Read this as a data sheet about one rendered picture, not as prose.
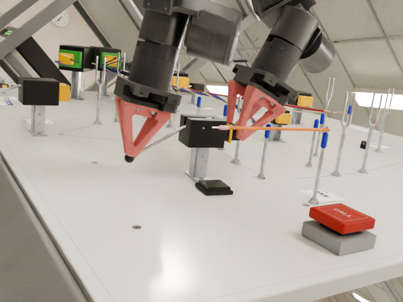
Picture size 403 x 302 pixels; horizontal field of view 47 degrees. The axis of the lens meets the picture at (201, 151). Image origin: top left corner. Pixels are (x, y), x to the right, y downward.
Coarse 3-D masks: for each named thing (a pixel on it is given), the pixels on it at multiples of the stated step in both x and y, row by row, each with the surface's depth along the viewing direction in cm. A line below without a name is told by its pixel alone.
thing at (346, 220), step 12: (336, 204) 52; (312, 216) 50; (324, 216) 49; (336, 216) 48; (348, 216) 49; (360, 216) 49; (336, 228) 47; (348, 228) 47; (360, 228) 48; (372, 228) 49
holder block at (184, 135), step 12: (180, 120) 67; (192, 120) 64; (204, 120) 64; (216, 120) 65; (180, 132) 67; (192, 132) 64; (204, 132) 65; (216, 132) 66; (192, 144) 64; (204, 144) 65; (216, 144) 66
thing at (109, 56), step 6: (102, 54) 128; (108, 54) 129; (114, 54) 130; (120, 54) 131; (102, 60) 129; (108, 60) 128; (114, 60) 129; (108, 66) 130; (114, 66) 130; (120, 66) 132
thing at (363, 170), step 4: (372, 96) 80; (380, 96) 78; (372, 100) 80; (380, 100) 78; (372, 104) 80; (380, 104) 79; (368, 120) 81; (376, 120) 79; (368, 124) 81; (376, 124) 79; (372, 128) 80; (368, 136) 81; (368, 140) 81; (368, 144) 81; (368, 148) 81; (364, 156) 82; (364, 160) 82; (364, 164) 82; (360, 168) 82; (364, 168) 82; (360, 172) 82; (364, 172) 82
